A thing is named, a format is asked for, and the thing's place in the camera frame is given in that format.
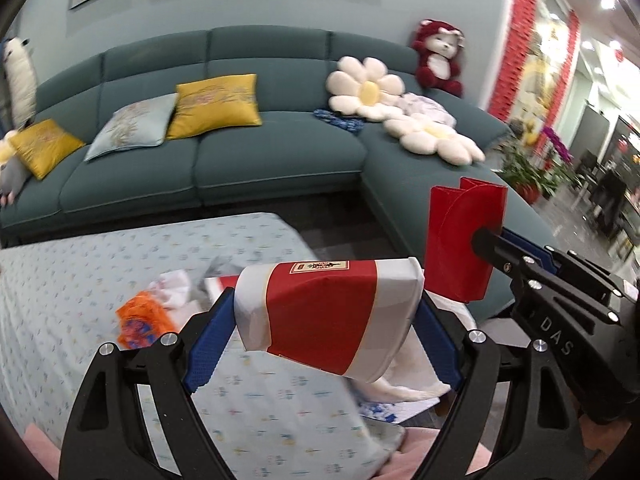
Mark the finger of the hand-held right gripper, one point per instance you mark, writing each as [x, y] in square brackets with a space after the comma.
[530, 250]
[505, 257]

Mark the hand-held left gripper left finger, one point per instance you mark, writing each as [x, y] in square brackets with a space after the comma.
[210, 345]

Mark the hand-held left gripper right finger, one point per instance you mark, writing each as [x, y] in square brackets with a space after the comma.
[440, 355]

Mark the white socks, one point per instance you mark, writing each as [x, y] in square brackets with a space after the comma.
[172, 287]

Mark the red and white packet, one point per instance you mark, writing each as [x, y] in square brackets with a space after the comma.
[225, 282]

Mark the orange plastic bag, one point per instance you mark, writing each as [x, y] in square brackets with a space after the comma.
[140, 320]

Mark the green potted plant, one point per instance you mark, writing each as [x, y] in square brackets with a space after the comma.
[525, 170]

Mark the grey cloth pouch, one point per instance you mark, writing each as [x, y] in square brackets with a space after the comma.
[222, 265]

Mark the blue white printed sheet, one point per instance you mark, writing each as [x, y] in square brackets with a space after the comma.
[380, 410]

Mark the pink fluffy rug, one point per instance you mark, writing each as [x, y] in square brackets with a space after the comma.
[415, 447]

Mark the purple orchid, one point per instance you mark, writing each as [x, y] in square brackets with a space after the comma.
[557, 142]

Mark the white flower cushion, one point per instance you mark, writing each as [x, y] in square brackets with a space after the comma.
[350, 85]
[430, 140]

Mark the floral printed table cloth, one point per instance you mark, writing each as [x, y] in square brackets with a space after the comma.
[75, 280]

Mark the white crumpled clothing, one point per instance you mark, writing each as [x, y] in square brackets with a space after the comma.
[425, 107]

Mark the teal corner sofa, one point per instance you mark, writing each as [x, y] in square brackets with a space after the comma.
[280, 160]

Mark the red plush bear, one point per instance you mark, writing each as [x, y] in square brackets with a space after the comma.
[435, 67]

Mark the blue patterned cloth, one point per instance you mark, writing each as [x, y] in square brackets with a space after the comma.
[340, 121]

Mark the light blue embroidered cushion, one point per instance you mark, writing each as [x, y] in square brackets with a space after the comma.
[130, 127]

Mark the large yellow embroidered cushion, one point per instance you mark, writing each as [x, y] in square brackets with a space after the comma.
[215, 105]

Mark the small yellow embroidered cushion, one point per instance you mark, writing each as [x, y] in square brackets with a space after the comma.
[47, 147]

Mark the grey plush toy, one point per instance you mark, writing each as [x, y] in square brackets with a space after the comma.
[12, 180]

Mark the white plush toy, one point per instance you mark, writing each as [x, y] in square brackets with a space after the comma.
[20, 80]

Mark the red paper wall decoration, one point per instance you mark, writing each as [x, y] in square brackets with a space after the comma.
[515, 35]

